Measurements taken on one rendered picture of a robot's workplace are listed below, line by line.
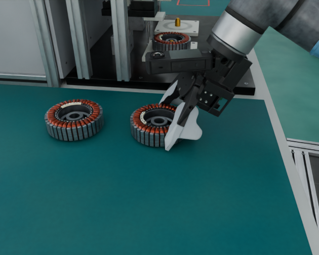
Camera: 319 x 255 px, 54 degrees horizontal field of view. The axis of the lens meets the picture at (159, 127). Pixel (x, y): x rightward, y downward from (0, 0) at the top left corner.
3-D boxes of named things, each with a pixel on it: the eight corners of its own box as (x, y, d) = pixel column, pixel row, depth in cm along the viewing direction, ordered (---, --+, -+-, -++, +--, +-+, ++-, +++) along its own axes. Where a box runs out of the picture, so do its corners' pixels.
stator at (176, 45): (190, 43, 96) (190, 31, 94) (190, 56, 87) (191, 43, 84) (154, 42, 96) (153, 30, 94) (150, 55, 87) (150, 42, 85)
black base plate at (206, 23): (234, 22, 127) (235, 16, 126) (254, 95, 75) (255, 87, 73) (122, 18, 132) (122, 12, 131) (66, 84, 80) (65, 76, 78)
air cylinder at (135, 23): (146, 25, 116) (146, 9, 113) (143, 31, 110) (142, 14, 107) (133, 24, 117) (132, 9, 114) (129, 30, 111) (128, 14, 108)
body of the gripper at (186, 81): (216, 121, 57) (257, 66, 52) (176, 102, 54) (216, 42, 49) (206, 100, 63) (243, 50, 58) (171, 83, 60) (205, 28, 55)
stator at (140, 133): (182, 115, 67) (183, 100, 65) (192, 146, 58) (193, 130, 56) (130, 118, 66) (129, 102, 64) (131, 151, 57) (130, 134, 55)
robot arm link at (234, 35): (232, 17, 47) (218, 4, 54) (214, 43, 49) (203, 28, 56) (269, 40, 49) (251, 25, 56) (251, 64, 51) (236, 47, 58)
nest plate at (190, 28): (198, 24, 117) (199, 20, 117) (197, 36, 105) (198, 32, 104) (159, 22, 119) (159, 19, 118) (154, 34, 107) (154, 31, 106)
